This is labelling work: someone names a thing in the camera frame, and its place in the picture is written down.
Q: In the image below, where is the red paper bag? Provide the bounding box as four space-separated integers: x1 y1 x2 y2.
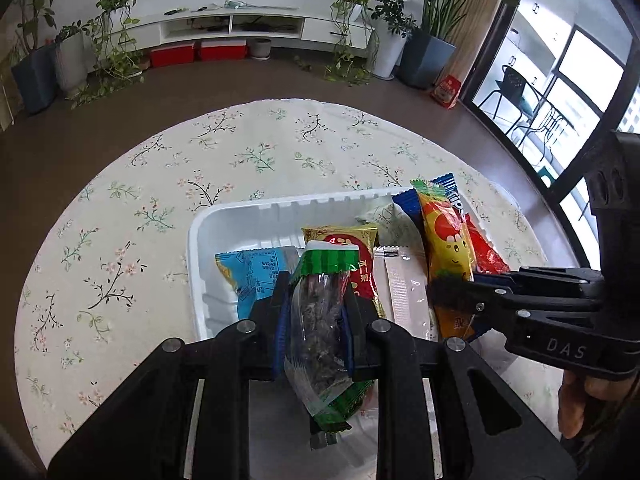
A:
431 75 462 110

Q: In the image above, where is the light blue snack bag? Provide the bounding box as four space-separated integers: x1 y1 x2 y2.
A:
215 246 299 320

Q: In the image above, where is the black snack bag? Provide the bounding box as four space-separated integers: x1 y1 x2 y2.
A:
309 417 352 451

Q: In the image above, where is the floral tablecloth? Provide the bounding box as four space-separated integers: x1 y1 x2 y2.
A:
14 99 547 462

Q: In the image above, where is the hanging vine plant right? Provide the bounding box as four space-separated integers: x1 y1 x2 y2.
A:
300 0 373 86

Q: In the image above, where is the white TV console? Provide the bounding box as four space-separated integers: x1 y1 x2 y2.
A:
119 4 377 52

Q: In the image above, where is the red snack bag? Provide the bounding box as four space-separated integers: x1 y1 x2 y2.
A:
464 214 511 274

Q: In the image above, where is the small grey pot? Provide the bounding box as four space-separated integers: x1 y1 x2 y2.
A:
247 38 272 61

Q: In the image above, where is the white long snack bag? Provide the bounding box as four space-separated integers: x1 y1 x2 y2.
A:
356 198 425 255

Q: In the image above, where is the black balcony chair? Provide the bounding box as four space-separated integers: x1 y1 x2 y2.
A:
477 64 541 134

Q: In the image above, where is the white plastic tray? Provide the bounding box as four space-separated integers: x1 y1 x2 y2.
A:
186 186 501 480

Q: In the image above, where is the trailing vine plant left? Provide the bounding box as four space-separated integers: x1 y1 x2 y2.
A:
72 0 143 107

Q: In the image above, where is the red storage box left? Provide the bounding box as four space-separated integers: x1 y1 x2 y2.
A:
149 41 196 68

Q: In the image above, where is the right hand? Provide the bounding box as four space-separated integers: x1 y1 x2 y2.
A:
558 370 638 439

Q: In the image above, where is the red storage box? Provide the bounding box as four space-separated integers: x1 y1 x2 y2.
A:
149 41 196 68
198 39 248 62

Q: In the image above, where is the tall plant blue pot right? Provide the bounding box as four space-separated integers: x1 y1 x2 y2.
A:
397 0 518 90

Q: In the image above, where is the red storage box right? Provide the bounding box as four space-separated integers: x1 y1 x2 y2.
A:
198 39 248 62

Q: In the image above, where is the plant in ribbed white pot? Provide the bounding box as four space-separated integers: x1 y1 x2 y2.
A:
54 21 88 100

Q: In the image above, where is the gold red candy pack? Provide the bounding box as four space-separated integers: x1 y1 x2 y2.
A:
302 223 385 318

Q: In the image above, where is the pale pink snack pack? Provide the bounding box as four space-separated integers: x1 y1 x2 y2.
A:
373 246 439 342

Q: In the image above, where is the tall plant blue pot left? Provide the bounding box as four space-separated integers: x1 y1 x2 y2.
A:
11 0 58 115

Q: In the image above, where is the plant in white pot right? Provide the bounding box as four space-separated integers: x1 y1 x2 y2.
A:
368 0 416 80

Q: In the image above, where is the blue yellow Tipo cake pack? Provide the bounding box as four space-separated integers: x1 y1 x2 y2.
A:
392 172 466 243

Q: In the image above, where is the balcony glass table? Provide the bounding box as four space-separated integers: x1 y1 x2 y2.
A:
516 99 575 162

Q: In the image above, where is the green clear seed pack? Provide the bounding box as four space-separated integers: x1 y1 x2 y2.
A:
284 240 371 431

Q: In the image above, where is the yellow red snack pack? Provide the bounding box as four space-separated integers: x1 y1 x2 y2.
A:
411 179 474 339

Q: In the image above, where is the tall plant blue pot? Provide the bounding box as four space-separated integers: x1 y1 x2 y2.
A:
11 0 58 115
397 0 518 90

